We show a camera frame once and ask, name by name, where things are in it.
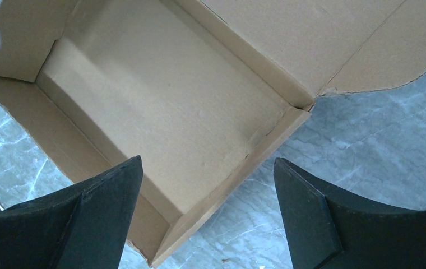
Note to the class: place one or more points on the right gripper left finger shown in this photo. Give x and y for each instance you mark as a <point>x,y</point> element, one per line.
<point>84,225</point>

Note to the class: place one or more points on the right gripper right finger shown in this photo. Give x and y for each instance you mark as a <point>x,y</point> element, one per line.
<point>327,226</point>

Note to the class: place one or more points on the brown cardboard box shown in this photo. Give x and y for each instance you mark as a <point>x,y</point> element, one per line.
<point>203,91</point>

